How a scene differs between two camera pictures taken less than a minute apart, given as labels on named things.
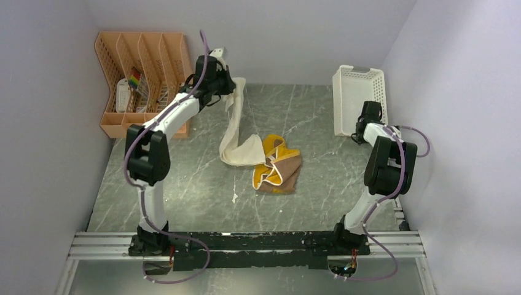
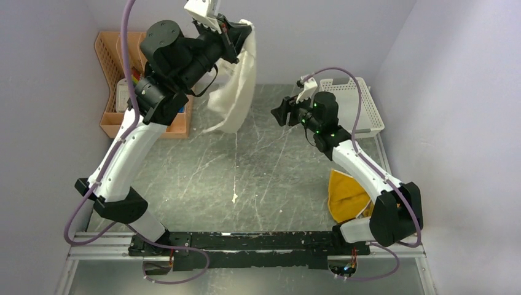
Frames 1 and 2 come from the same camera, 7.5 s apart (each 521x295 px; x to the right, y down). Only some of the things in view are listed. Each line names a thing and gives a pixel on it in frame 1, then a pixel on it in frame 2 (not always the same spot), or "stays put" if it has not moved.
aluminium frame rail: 114,245 stays put
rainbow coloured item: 134,78 stays put
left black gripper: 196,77 to 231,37
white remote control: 123,96 stays put
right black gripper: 359,140 to 281,112
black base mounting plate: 222,251 stays put
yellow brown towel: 282,163 to 346,198
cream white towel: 233,148 to 234,96
